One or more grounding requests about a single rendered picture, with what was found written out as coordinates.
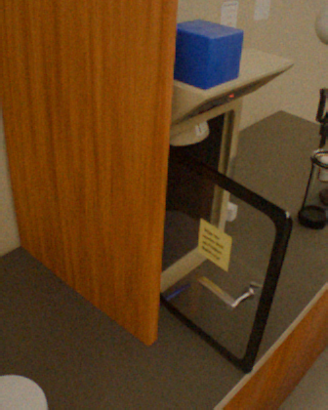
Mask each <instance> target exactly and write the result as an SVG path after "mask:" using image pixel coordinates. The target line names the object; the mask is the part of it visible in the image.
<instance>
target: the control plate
mask: <svg viewBox="0 0 328 410"><path fill-rule="evenodd" d="M260 83H261V82H259V83H257V84H255V85H253V84H252V85H250V86H247V87H245V88H243V89H240V90H239V91H237V92H234V93H232V94H229V95H225V96H222V97H220V98H217V99H215V100H213V101H210V102H206V103H204V104H203V105H201V106H200V107H199V108H197V109H196V110H195V111H193V112H192V113H191V114H190V115H189V116H187V117H186V118H185V119H183V120H182V121H181V122H179V123H178V124H180V123H182V122H185V121H186V120H188V119H191V118H193V117H195V116H197V115H198V113H199V112H201V111H202V110H205V112H207V111H206V110H207V109H209V108H210V107H211V106H213V105H215V104H217V105H216V106H215V107H213V108H216V107H218V106H220V103H223V104H225V103H227V100H229V101H230V102H231V101H233V99H234V98H237V99H238V98H239V97H241V96H242V95H243V94H244V93H245V92H247V91H248V90H250V89H251V88H253V87H254V86H257V85H259V84H260ZM243 90H245V91H244V92H242V91H243ZM232 95H234V96H233V97H230V96H232ZM213 108H212V109H213ZM191 115H193V116H192V117H190V116H191ZM188 117H190V118H188ZM178 124H176V125H178Z"/></svg>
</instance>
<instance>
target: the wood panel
mask: <svg viewBox="0 0 328 410"><path fill-rule="evenodd" d="M178 5H179V0H0V98H1V104H2V115H3V122H4V133H5V140H6V145H7V157H8V163H9V170H10V175H11V182H12V188H13V200H14V206H15V213H16V218H17V224H18V231H19V237H20V246H21V247H22V248H23V249H24V250H26V251H27V252H28V253H30V254H31V255H32V256H33V257H35V258H36V260H37V261H39V262H40V263H41V264H43V265H44V266H45V267H47V268H48V269H49V270H50V271H52V272H53V273H54V274H55V275H57V276H58V277H59V278H61V279H62V280H63V282H65V283H66V284H67V285H68V286H70V287H71V288H72V289H73V290H75V291H76V292H77V293H79V294H80V295H81V296H82V297H84V298H85V299H86V300H88V301H90V302H91V303H92V304H94V305H95V306H96V307H98V308H99V309H100V310H102V311H103V312H104V313H105V314H107V315H108V316H109V317H111V318H112V319H113V320H114V321H116V322H117V323H118V324H119V325H121V326H122V327H123V328H124V329H126V330H127V331H128V332H131V333H132V334H133V335H135V336H136V337H137V338H138V339H140V340H141V341H142V342H143V343H145V344H146V345H147V346H149V345H151V344H152V343H153V342H154V341H155V340H156V339H157V328H158V313H159V299H160V282H161V267H162V251H163V235H164V219H165V203H166V187H167V172H168V155H169V140H170V124H171V107H172V92H173V77H174V62H175V47H176V32H177V18H178Z"/></svg>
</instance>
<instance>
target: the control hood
mask: <svg viewBox="0 0 328 410"><path fill-rule="evenodd" d="M241 54H242V57H241V63H240V69H239V77H238V78H236V79H233V80H231V81H229V82H227V83H224V84H222V85H220V86H217V87H215V88H212V89H207V90H204V89H201V88H198V87H195V86H192V85H189V84H186V83H182V82H179V81H176V80H173V92H172V107H171V124H170V128H171V127H174V126H176V124H178V123H179V122H181V121H182V120H183V119H185V118H186V117H187V116H189V115H190V114H191V113H192V112H193V111H195V110H196V109H197V108H199V107H200V106H201V105H203V104H204V103H208V102H210V101H213V100H215V99H217V98H220V97H222V96H225V95H229V94H232V93H234V92H237V91H239V90H240V89H243V88H245V87H247V86H250V85H252V84H253V85H255V84H257V83H259V82H261V83H260V84H259V85H257V86H254V87H253V88H251V89H250V90H248V91H247V92H245V93H244V94H243V95H242V96H241V97H239V98H238V99H240V98H242V97H245V96H246V95H248V94H250V93H253V92H255V91H256V90H258V89H259V88H260V89H261V88H262V87H264V85H265V84H266V83H268V82H269V81H271V80H272V79H275V78H277V77H278V76H279V75H280V74H282V73H283V72H284V71H287V70H289V68H291V67H292V66H294V64H295V61H291V60H288V59H284V58H282V57H280V56H278V55H275V54H271V53H267V52H264V51H261V50H257V49H253V48H250V49H247V50H243V51H242V50H241ZM238 99H237V100H238Z"/></svg>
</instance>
